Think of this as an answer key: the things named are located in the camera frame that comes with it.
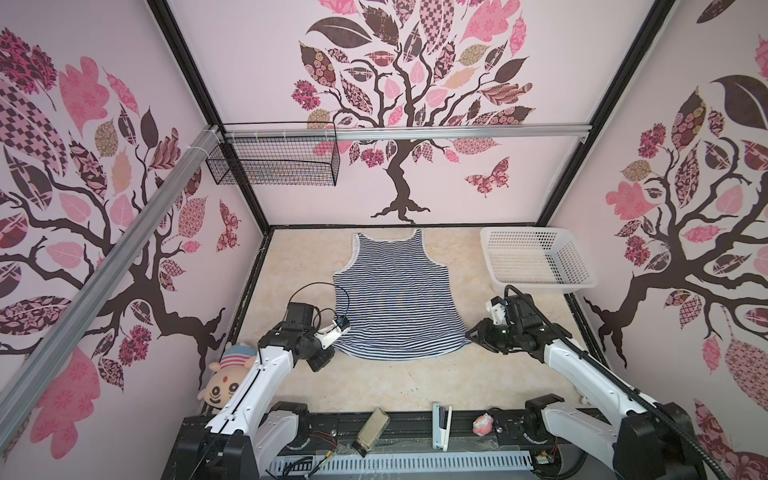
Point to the black corner frame post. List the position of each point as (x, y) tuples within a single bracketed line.
[(165, 19), (640, 48)]

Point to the white plastic laundry basket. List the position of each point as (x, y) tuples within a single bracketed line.
[(536, 259)]

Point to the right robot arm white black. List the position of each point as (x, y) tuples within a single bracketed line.
[(635, 436)]

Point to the black wire basket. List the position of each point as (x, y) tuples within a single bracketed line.
[(287, 153)]

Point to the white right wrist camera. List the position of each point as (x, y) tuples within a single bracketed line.
[(497, 310)]

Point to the aluminium rail back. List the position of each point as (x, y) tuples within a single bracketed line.
[(413, 133)]

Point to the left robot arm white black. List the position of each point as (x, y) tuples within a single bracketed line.
[(249, 432)]

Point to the blue white striped tank top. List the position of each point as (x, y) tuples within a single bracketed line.
[(398, 301)]

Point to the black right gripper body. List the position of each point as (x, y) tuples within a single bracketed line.
[(500, 336)]

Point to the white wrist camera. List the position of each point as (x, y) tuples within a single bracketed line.
[(328, 335), (497, 310)]

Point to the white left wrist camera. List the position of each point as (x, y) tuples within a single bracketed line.
[(328, 335)]

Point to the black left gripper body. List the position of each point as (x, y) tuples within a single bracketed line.
[(315, 356)]

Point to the black corner frame post right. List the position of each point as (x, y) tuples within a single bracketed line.
[(640, 48)]

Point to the tan rectangular box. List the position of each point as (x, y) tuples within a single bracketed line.
[(371, 431)]

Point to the white stapler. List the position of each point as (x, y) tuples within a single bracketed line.
[(441, 426)]

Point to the aluminium rail left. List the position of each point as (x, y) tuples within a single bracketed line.
[(35, 375)]

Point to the black corner frame post left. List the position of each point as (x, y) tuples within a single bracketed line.
[(165, 19)]

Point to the white slotted cable duct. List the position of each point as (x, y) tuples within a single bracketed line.
[(403, 463)]

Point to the aluminium rail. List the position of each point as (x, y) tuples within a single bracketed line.
[(413, 133), (35, 375)]

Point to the pink white small toy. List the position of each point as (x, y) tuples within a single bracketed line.
[(483, 425)]

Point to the cartoon doll head toy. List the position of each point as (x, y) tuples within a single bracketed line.
[(228, 374)]

